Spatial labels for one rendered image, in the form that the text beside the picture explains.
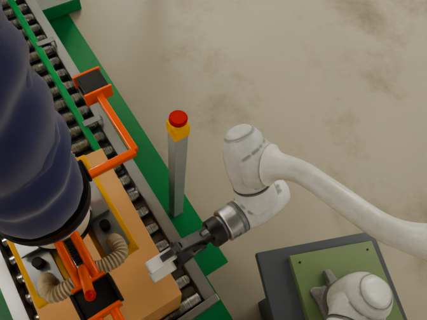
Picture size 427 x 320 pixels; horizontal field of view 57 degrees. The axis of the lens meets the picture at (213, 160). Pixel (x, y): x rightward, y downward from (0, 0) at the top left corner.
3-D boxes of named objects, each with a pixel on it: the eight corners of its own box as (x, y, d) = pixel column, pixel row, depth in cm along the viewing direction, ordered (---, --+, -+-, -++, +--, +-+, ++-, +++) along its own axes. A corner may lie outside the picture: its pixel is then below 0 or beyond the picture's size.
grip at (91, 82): (75, 87, 119) (71, 76, 114) (101, 75, 121) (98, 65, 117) (88, 106, 116) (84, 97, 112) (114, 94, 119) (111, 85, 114)
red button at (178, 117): (165, 119, 145) (164, 113, 142) (181, 112, 147) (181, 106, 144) (175, 134, 143) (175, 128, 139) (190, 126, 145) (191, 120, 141)
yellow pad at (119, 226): (54, 171, 117) (49, 164, 113) (85, 156, 120) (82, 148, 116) (107, 268, 106) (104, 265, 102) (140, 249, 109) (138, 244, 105)
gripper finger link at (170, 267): (171, 258, 103) (171, 259, 104) (147, 273, 101) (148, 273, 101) (176, 268, 102) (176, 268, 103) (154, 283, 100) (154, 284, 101)
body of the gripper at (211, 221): (231, 235, 96) (200, 255, 93) (227, 243, 104) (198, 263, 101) (215, 210, 99) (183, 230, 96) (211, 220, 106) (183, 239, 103)
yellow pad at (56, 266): (-10, 203, 111) (-17, 197, 107) (25, 186, 114) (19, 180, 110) (39, 309, 100) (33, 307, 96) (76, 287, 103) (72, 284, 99)
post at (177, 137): (168, 209, 234) (165, 120, 145) (178, 203, 236) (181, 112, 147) (173, 218, 232) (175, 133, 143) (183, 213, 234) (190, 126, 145)
